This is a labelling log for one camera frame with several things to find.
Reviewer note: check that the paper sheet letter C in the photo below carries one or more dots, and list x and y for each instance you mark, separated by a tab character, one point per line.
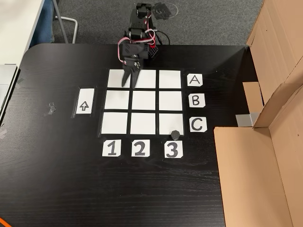
198	124

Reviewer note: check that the paper sheet letter A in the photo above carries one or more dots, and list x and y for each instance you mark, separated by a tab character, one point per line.
194	80

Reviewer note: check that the person's leg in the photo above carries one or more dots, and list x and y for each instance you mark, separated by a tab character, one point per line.
45	23

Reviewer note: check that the paper sheet letter B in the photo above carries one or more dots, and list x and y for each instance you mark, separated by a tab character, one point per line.
196	100

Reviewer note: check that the white arrow paper sheet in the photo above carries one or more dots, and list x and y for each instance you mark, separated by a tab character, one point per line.
84	104

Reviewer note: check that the paper sheet number 2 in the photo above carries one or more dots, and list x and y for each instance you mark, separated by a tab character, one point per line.
140	148

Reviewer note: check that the red black table clamp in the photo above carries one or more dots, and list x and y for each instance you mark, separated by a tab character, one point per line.
154	44

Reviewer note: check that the paper sheet number 1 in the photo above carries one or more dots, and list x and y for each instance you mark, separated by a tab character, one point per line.
111	148

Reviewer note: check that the dark floor tape patch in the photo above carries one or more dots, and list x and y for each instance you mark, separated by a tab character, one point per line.
164	10

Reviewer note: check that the brown cardboard sheet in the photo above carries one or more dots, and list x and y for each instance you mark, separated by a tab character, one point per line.
279	35
248	177

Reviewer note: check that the clear tape strip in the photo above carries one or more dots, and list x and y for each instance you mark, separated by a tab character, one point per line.
20	82
2	132

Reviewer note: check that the paper sheet number 3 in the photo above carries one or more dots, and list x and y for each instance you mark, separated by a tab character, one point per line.
173	150

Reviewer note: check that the white square paper sheet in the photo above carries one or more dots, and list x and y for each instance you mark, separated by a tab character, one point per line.
170	101
114	80
146	79
142	123
117	100
114	123
143	100
168	122
170	79

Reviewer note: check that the black hexagonal token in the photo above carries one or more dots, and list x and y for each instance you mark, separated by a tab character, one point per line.
175	135

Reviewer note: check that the white desk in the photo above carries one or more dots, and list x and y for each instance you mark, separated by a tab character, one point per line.
16	23

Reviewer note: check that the crumpled clear tape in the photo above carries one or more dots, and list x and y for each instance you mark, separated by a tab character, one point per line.
50	108

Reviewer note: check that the grey metal desk leg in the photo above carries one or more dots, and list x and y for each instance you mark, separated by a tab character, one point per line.
60	21

